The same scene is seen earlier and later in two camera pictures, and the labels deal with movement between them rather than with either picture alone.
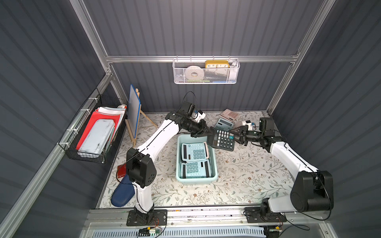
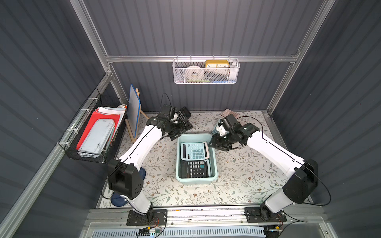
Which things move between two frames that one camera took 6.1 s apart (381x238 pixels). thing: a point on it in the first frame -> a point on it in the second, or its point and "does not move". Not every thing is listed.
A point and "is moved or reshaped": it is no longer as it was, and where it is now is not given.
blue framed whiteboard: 134,110 does not move
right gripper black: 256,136 -> 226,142
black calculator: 221,139 is moved or reshaped
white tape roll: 194,72 does not move
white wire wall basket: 203,71 does not move
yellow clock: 217,64 does not move
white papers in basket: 120,110 does not move
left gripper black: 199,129 -> 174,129
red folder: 97,116 does not move
